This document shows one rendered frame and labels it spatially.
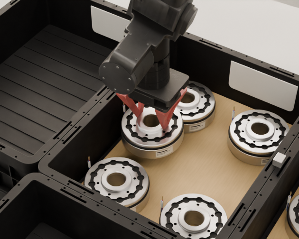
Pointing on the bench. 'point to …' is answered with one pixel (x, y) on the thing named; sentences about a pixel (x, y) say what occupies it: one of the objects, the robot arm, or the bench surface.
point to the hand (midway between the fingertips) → (152, 117)
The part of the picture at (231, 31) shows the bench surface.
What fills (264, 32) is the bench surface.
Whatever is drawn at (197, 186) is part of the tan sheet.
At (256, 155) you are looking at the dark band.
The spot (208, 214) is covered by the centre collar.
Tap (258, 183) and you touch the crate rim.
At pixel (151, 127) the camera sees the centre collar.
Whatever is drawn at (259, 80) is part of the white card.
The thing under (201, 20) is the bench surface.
